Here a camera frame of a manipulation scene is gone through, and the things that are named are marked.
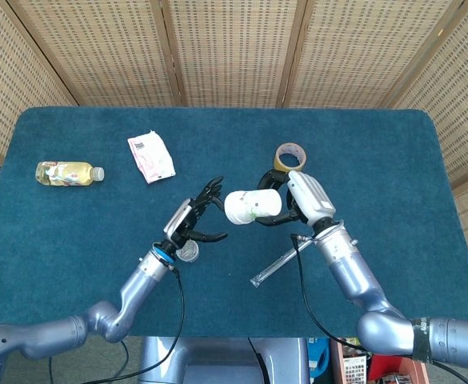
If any yellow drink plastic bottle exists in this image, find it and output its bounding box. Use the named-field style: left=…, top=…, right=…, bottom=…
left=35, top=160, right=106, bottom=188

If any grey-blue robot torso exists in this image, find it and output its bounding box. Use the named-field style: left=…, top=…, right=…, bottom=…
left=137, top=336, right=310, bottom=384

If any white paper cup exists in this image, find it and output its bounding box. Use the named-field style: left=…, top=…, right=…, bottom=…
left=223, top=188, right=283, bottom=226

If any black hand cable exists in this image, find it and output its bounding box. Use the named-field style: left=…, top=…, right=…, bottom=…
left=79, top=266, right=187, bottom=384
left=290, top=233, right=468, bottom=384

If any yellow packing tape roll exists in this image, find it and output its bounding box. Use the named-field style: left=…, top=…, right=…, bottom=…
left=273, top=142, right=308, bottom=174

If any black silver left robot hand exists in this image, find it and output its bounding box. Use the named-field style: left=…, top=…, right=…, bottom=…
left=162, top=175, right=230, bottom=251

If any plastic wrapped straw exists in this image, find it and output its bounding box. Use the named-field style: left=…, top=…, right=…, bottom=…
left=250, top=235, right=318, bottom=288

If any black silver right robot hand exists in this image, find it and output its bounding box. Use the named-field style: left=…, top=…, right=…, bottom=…
left=255, top=168, right=338, bottom=235

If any blue carpet table mat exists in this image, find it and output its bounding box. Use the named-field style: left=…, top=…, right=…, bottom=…
left=0, top=106, right=468, bottom=340

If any small clear round lid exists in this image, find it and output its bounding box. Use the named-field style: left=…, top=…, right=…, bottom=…
left=176, top=238, right=200, bottom=264

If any crumpled white pink packet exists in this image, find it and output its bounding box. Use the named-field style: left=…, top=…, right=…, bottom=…
left=127, top=130, right=177, bottom=185

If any pink storage box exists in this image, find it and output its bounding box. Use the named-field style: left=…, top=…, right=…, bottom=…
left=329, top=338, right=430, bottom=384

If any black torso cable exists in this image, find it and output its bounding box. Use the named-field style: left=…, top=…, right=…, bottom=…
left=247, top=338, right=267, bottom=384

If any blue plastic item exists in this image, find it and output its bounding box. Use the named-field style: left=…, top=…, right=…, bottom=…
left=307, top=338, right=330, bottom=381

